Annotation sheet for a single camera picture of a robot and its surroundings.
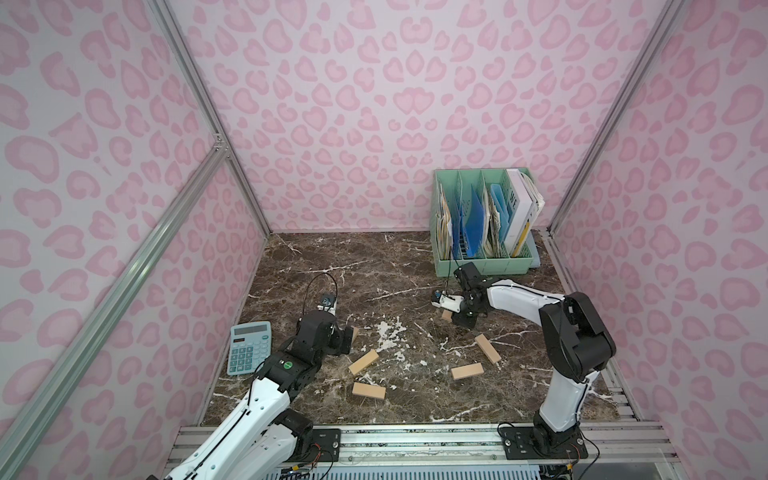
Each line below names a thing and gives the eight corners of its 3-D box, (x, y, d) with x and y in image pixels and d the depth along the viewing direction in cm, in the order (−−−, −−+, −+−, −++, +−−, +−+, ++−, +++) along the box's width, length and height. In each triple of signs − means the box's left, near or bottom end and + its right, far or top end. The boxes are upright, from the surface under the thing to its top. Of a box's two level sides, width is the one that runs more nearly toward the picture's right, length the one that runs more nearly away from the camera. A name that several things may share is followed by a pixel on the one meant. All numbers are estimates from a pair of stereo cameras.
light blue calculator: (228, 376, 87) (222, 372, 84) (236, 331, 96) (231, 325, 93) (270, 369, 88) (266, 364, 85) (274, 325, 97) (270, 319, 94)
